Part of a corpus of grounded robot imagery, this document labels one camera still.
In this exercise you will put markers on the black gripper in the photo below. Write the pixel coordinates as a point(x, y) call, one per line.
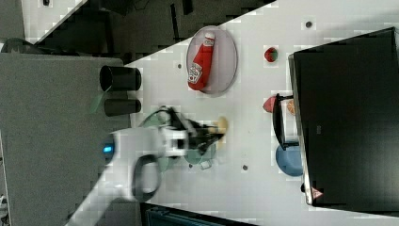
point(199, 137)

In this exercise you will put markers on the blue plastic cup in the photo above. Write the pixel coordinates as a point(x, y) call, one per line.
point(289, 160)

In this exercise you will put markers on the black and steel toaster oven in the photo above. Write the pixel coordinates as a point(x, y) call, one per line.
point(346, 111)

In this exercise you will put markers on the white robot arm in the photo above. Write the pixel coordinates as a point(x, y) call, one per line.
point(134, 173)

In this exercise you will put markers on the red ketchup bottle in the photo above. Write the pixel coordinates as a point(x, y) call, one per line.
point(199, 71)

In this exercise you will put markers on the black round container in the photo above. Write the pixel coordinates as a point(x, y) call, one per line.
point(120, 78)

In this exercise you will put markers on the grey round plate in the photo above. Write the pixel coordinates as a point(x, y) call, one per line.
point(224, 63)

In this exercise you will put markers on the small red toy strawberry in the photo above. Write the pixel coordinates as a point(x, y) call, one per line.
point(271, 54)

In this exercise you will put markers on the pink toy strawberry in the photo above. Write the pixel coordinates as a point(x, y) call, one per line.
point(268, 105)

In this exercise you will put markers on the green plastic mug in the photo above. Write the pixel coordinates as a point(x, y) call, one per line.
point(204, 161)

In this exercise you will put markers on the toy orange slice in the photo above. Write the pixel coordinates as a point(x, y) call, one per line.
point(291, 107)

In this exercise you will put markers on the black cylindrical cup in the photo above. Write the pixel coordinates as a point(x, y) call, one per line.
point(117, 107)

